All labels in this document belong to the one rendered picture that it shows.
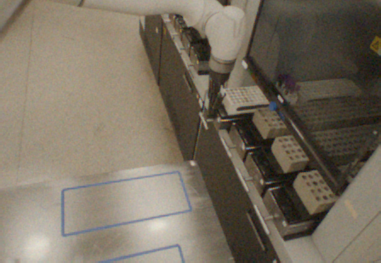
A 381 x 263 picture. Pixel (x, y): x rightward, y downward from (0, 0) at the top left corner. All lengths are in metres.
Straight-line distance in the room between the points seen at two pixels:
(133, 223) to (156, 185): 0.14
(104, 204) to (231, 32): 0.63
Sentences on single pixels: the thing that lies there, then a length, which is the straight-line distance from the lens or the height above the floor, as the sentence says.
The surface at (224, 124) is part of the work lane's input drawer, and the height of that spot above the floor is 0.78.
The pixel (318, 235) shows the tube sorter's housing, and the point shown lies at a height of 0.78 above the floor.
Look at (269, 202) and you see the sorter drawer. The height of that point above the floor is 0.77.
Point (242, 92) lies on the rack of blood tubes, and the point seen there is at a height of 0.86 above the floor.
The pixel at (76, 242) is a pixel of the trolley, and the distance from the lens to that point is 0.92.
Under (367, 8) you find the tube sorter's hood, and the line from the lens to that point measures 0.82.
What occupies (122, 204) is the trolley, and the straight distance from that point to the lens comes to 0.96.
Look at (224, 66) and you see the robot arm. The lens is 1.11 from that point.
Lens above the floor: 1.63
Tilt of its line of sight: 42 degrees down
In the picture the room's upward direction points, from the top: 9 degrees clockwise
